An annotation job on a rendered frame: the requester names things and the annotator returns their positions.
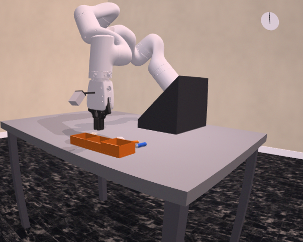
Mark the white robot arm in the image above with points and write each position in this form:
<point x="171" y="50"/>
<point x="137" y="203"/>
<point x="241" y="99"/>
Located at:
<point x="104" y="52"/>

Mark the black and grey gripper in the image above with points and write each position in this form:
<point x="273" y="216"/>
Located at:
<point x="103" y="99"/>

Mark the orange three-compartment bin rack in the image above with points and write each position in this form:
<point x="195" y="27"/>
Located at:
<point x="113" y="147"/>

